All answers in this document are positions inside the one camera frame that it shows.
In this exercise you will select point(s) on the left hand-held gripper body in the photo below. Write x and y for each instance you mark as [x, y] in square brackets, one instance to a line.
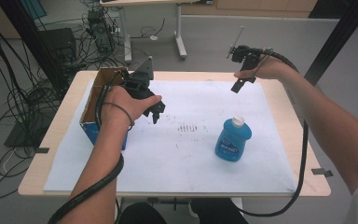
[138, 82]

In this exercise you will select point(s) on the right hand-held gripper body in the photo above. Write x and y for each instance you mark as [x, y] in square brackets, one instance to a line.
[245, 56]

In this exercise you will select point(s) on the blue bottle with white cap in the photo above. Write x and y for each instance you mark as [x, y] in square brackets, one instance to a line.
[231, 140]

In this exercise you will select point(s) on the blue cardboard box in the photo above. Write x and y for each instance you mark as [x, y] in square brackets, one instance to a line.
[89, 107]

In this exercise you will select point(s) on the person's right hand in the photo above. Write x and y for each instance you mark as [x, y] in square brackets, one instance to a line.
[270, 70]

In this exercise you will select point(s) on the person's left hand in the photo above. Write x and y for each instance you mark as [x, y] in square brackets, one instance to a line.
[118, 107]

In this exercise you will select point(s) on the white paper sheet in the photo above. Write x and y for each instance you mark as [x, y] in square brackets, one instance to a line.
[183, 165]

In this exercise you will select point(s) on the white desk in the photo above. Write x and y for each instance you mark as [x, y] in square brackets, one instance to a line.
[180, 37]

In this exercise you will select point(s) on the black computer tower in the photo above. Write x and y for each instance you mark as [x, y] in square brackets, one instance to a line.
[101, 31]

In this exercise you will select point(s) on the black box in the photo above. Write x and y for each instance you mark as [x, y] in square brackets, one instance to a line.
[57, 45]

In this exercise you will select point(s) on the person's left leg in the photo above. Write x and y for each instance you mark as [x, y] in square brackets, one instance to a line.
[140, 214]

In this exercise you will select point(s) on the person's leg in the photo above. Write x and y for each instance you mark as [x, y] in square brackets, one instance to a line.
[140, 214]
[217, 213]

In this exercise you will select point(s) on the white shoe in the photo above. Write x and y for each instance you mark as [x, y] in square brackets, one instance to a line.
[193, 211]

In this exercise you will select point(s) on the black tape piece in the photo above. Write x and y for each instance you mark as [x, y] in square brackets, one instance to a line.
[42, 150]
[321, 172]

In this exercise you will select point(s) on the person's right leg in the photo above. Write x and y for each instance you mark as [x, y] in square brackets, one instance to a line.
[217, 213]

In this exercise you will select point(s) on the black floor plate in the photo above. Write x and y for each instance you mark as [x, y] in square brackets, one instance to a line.
[21, 133]

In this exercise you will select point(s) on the teal panel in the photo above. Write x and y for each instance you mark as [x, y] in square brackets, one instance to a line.
[32, 7]

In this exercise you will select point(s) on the black table bracket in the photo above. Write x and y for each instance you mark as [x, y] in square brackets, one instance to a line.
[167, 202]

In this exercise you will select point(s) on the black metal post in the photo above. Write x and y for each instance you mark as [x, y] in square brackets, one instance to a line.
[31, 34]
[338, 34]

